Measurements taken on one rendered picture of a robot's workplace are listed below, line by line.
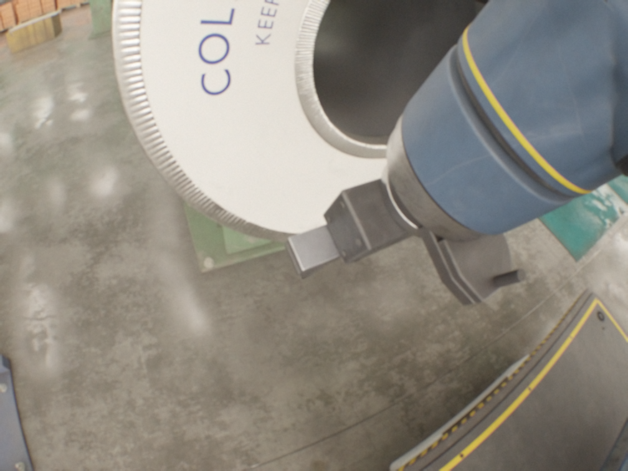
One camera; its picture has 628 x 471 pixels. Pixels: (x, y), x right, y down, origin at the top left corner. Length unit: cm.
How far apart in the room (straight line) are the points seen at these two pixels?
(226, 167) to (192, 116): 14
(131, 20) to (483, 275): 53
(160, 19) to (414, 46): 81
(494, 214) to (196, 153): 56
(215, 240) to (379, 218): 103
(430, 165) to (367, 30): 118
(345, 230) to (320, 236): 3
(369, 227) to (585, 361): 85
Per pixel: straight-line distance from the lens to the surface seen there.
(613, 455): 84
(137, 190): 158
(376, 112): 100
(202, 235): 126
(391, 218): 24
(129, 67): 56
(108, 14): 522
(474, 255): 23
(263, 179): 73
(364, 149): 81
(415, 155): 18
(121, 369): 110
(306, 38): 61
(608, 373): 107
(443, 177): 17
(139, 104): 59
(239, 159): 68
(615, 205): 300
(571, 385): 93
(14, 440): 126
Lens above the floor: 95
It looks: 48 degrees down
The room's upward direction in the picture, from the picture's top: 9 degrees clockwise
